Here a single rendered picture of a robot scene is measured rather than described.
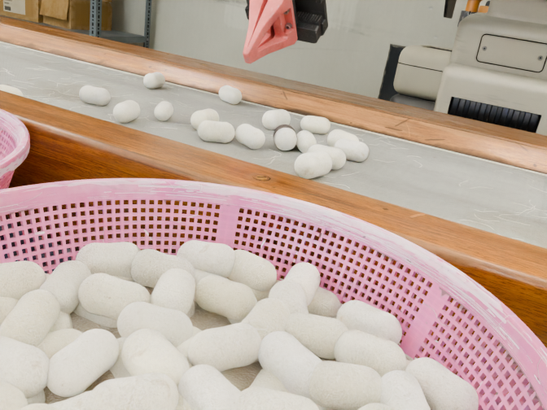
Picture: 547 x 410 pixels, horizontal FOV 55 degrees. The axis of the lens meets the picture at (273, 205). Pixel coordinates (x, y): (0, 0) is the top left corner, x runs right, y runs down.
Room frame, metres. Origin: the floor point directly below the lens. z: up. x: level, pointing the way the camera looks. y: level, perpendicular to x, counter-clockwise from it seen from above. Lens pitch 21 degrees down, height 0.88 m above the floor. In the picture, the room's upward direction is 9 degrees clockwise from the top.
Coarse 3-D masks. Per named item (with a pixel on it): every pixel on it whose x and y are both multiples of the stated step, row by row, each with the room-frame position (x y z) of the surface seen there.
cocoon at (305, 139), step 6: (300, 132) 0.51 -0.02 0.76; (306, 132) 0.51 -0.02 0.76; (300, 138) 0.49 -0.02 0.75; (306, 138) 0.49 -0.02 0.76; (312, 138) 0.49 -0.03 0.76; (300, 144) 0.49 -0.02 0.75; (306, 144) 0.49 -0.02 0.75; (312, 144) 0.49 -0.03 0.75; (300, 150) 0.49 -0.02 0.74; (306, 150) 0.49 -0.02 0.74
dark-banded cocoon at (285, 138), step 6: (276, 132) 0.50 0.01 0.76; (282, 132) 0.49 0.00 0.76; (288, 132) 0.49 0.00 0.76; (294, 132) 0.50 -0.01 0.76; (276, 138) 0.49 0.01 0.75; (282, 138) 0.49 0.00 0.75; (288, 138) 0.49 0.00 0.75; (294, 138) 0.49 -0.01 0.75; (276, 144) 0.49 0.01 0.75; (282, 144) 0.49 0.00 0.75; (288, 144) 0.49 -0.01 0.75; (294, 144) 0.49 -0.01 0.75
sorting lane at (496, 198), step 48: (0, 48) 0.82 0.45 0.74; (48, 96) 0.56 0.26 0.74; (144, 96) 0.64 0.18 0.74; (192, 96) 0.69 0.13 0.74; (192, 144) 0.47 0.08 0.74; (240, 144) 0.49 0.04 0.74; (384, 144) 0.59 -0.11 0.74; (384, 192) 0.42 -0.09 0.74; (432, 192) 0.44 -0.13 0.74; (480, 192) 0.46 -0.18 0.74; (528, 192) 0.49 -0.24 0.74; (528, 240) 0.36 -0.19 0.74
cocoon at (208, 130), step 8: (208, 120) 0.49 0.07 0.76; (200, 128) 0.48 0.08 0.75; (208, 128) 0.48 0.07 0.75; (216, 128) 0.48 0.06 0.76; (224, 128) 0.48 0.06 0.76; (232, 128) 0.49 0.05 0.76; (200, 136) 0.48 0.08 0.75; (208, 136) 0.48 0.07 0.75; (216, 136) 0.48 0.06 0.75; (224, 136) 0.48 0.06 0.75; (232, 136) 0.48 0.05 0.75
